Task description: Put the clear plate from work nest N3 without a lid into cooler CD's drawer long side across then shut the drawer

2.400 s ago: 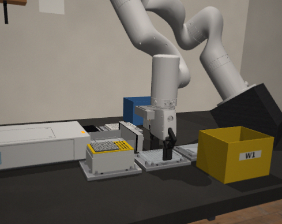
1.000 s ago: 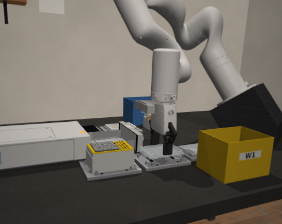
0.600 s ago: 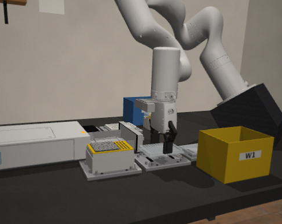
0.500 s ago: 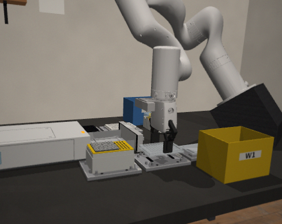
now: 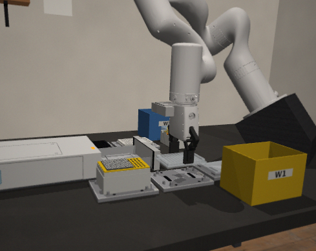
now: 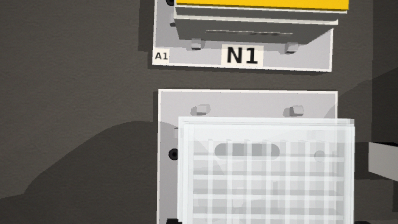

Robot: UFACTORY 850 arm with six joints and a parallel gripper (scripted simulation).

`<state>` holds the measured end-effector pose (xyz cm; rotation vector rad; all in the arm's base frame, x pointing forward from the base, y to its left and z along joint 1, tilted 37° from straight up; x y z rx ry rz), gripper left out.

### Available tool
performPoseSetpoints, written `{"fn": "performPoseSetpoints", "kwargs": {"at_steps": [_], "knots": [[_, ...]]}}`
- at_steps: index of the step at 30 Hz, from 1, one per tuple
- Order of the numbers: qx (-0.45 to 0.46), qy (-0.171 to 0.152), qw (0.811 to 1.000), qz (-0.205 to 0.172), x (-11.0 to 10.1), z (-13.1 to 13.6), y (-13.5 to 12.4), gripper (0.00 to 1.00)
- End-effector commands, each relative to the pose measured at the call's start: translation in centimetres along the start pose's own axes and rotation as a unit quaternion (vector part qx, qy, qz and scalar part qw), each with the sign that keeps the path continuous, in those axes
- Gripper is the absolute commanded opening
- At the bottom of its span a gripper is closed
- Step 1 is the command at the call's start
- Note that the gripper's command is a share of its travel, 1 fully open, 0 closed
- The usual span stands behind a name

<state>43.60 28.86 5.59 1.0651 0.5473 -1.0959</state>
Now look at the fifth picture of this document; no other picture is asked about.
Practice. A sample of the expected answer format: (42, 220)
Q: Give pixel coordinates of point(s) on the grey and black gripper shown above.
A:
(184, 124)

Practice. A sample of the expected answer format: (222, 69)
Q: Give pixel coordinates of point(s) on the yellow open-top bin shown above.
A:
(257, 181)

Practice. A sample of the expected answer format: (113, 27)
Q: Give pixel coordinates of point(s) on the blue open-top bin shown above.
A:
(149, 124)

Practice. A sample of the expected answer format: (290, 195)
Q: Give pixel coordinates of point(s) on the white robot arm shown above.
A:
(191, 56)

